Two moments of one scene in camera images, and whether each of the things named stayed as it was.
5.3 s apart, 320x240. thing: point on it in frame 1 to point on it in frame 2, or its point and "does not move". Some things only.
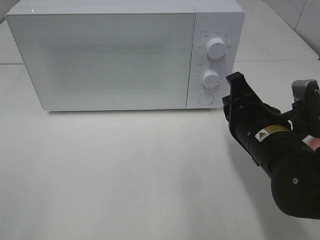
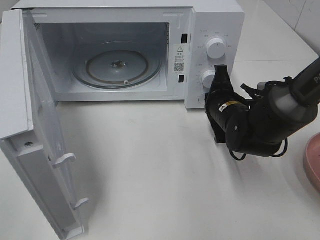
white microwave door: [81, 61] to [30, 128]
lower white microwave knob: [211, 79] does not move
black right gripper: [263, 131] to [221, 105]
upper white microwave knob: [216, 48] does not move
